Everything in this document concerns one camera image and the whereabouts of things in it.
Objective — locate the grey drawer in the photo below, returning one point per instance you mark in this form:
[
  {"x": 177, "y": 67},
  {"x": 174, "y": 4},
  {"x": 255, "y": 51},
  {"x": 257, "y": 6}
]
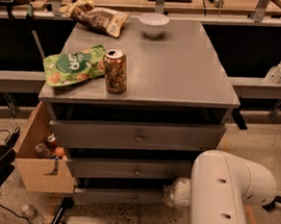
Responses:
[
  {"x": 119, "y": 195},
  {"x": 129, "y": 169},
  {"x": 136, "y": 135}
]

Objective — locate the black chair base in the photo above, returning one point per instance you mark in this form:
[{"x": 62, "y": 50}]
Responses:
[{"x": 273, "y": 204}]

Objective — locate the grey drawer cabinet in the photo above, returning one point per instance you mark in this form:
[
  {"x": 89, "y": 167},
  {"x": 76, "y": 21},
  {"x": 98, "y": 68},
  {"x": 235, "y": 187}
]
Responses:
[{"x": 174, "y": 79}]

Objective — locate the grey top drawer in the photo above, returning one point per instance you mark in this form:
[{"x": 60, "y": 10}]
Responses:
[{"x": 136, "y": 135}]

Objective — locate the white bowl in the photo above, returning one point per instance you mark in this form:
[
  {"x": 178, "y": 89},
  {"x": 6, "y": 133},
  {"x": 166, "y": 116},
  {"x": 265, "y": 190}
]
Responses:
[{"x": 153, "y": 24}]

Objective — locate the brown soda can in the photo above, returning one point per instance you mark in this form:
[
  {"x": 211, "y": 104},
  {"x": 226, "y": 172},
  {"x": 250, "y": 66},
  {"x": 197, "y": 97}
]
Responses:
[{"x": 115, "y": 70}]

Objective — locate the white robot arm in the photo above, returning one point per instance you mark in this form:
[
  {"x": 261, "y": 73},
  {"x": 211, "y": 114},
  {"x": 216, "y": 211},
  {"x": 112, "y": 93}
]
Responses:
[{"x": 220, "y": 186}]

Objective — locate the bottle in wooden box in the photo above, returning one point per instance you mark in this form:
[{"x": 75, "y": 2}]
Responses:
[{"x": 43, "y": 151}]

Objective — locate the grey bottom drawer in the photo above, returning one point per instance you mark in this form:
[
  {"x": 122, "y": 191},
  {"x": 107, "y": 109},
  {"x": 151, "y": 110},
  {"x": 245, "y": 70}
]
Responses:
[{"x": 119, "y": 195}]

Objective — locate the brown chip bag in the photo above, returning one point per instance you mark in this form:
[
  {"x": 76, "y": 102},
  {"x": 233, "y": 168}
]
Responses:
[{"x": 98, "y": 19}]

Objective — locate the green snack bag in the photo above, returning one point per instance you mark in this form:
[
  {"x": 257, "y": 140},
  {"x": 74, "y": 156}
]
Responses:
[{"x": 73, "y": 68}]

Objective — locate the orange fruit in box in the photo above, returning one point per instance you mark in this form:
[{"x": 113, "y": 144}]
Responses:
[{"x": 60, "y": 153}]

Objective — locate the clear plastic floor bottle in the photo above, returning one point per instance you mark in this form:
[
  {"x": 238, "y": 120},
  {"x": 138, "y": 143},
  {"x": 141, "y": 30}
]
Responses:
[{"x": 32, "y": 214}]

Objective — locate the clear sanitizer bottle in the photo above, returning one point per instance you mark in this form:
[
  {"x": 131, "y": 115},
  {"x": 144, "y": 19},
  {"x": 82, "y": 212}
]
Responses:
[{"x": 274, "y": 74}]

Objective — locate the wooden side box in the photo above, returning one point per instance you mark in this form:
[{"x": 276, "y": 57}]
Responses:
[{"x": 38, "y": 174}]

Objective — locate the grey middle drawer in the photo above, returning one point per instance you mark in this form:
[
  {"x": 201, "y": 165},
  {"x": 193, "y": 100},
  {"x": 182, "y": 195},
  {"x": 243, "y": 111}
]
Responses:
[{"x": 129, "y": 169}]

